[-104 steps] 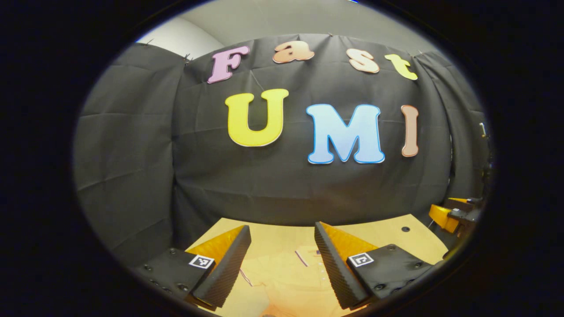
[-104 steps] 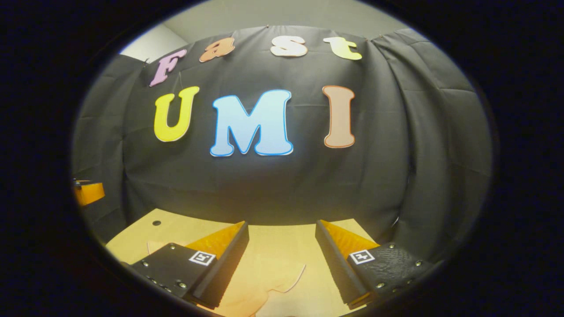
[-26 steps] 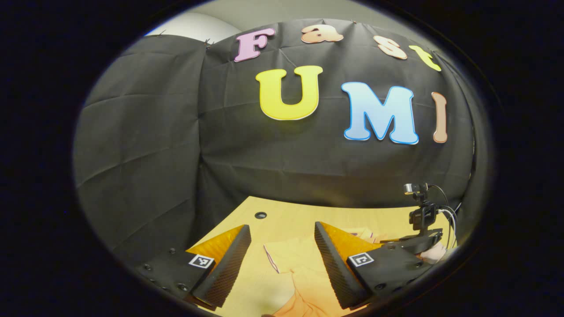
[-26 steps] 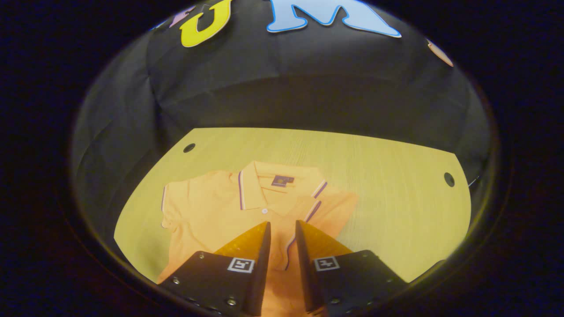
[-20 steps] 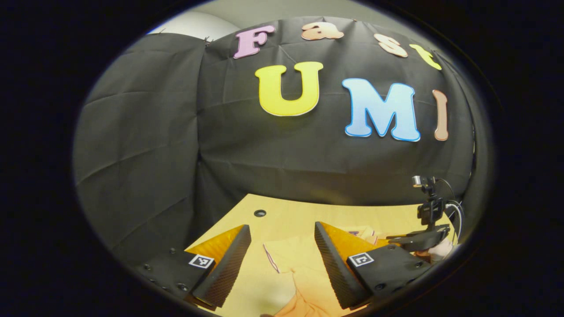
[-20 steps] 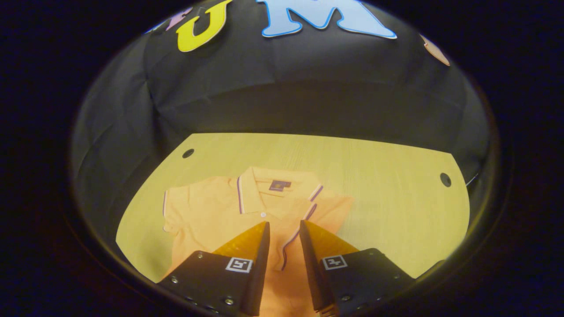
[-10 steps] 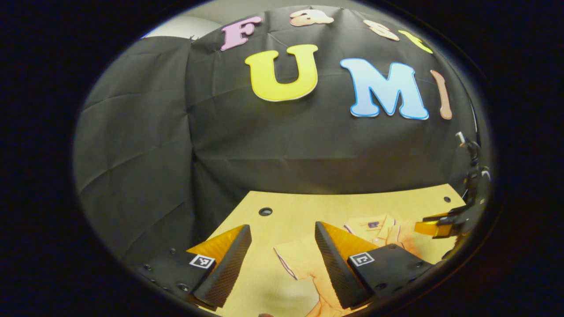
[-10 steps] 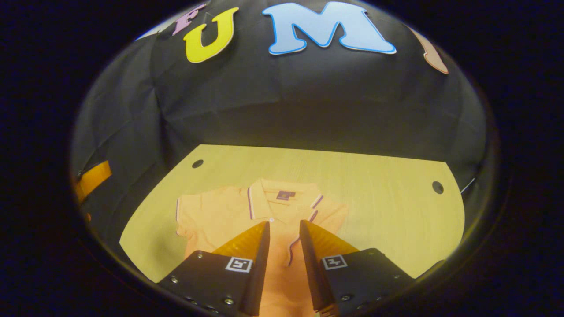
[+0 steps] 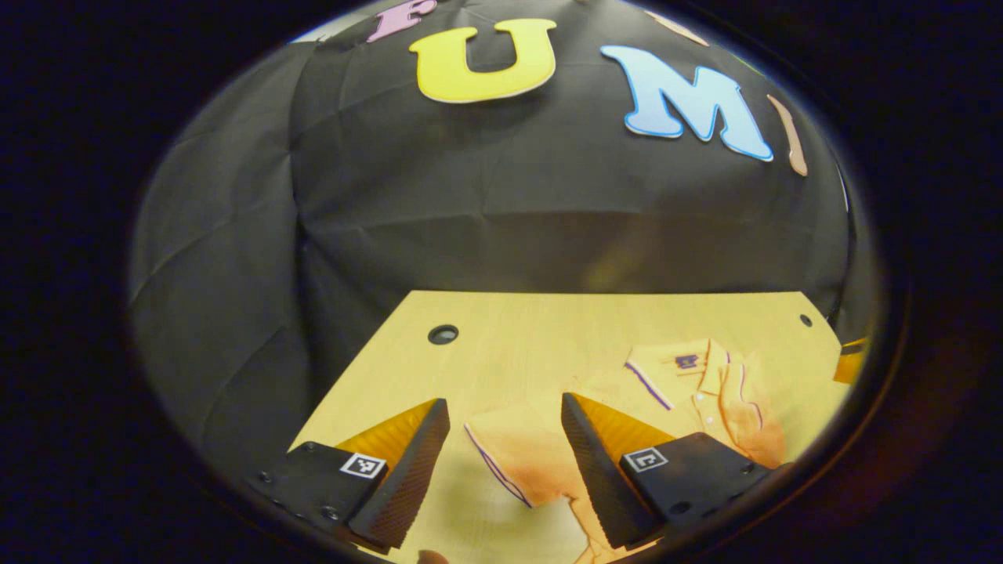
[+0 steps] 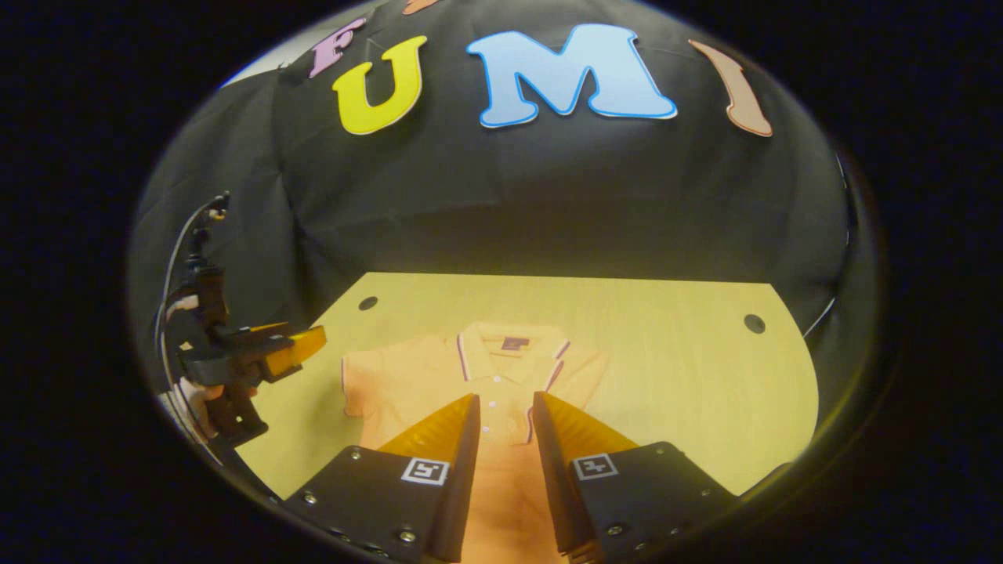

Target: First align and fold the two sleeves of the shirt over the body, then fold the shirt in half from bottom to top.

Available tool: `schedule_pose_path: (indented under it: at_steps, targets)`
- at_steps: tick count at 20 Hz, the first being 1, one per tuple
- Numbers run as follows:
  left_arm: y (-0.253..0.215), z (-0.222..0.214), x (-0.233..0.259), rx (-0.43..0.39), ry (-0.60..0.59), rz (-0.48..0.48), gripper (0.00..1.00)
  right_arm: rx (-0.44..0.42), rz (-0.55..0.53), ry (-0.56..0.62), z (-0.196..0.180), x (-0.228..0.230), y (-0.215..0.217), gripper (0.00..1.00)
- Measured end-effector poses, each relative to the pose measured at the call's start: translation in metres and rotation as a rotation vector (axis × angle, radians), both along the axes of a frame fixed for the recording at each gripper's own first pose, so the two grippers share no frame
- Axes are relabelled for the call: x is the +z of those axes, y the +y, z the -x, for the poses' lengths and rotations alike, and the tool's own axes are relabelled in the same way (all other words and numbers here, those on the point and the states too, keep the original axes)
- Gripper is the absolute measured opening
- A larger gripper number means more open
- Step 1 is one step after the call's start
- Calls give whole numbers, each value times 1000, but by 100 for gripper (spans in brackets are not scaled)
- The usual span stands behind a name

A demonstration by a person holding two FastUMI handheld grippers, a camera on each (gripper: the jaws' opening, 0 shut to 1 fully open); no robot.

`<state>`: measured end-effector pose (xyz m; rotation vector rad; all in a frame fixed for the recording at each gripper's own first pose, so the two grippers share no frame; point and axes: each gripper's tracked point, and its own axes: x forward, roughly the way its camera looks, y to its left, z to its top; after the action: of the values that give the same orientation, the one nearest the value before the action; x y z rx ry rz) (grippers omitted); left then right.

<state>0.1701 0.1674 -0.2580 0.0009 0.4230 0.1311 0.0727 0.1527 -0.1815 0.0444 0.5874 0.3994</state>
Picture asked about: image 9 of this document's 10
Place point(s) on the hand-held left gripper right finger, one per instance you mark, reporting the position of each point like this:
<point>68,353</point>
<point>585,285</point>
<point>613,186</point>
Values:
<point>595,474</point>

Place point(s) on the black backdrop cloth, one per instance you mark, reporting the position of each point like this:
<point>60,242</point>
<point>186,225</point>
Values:
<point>470,219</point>

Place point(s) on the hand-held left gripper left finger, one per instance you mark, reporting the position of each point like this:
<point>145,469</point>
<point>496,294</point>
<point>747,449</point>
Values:
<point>407,474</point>

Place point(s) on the orange T-shirt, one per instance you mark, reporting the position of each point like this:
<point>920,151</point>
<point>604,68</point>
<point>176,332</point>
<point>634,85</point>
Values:
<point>689,392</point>

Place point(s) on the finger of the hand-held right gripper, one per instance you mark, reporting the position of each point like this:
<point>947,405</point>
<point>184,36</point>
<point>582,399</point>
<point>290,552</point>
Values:
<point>850,362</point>

